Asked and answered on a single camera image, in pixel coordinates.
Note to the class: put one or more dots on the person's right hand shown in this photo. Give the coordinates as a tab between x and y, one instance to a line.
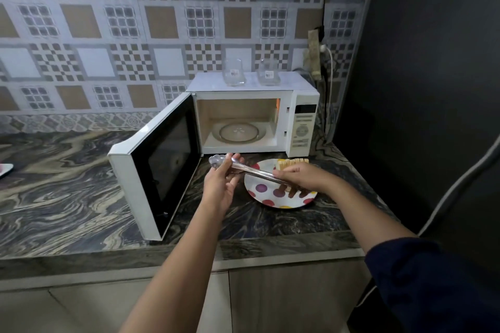
308	178

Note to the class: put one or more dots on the person's left hand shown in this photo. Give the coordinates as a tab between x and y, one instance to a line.
220	188

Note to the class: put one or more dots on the metal tongs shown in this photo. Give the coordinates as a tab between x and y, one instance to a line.
254	170

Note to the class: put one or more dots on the colourful dotted plate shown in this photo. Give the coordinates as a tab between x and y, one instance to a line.
265	196

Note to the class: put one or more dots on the white microwave door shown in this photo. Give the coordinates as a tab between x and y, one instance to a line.
168	157

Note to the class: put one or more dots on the white microwave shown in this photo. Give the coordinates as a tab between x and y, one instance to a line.
207	83

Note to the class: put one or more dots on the clear plastic container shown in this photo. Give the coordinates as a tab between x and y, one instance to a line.
233	71
268	71

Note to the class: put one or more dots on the stainless steel double-door fridge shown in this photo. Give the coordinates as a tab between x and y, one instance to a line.
429	71

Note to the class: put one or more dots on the person's right forearm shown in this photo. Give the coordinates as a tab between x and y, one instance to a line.
367	215

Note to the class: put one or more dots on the person's left forearm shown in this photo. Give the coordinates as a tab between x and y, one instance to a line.
175	278

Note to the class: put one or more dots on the beige socket adapter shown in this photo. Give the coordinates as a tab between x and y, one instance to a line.
313	55

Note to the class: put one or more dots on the beige kitchen base cabinets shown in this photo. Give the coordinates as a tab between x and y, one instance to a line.
117	305

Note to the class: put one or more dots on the dark blue sleeve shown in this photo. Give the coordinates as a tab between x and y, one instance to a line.
429	290

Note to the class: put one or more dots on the pale rectangular tray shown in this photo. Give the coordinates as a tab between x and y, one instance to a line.
4	170

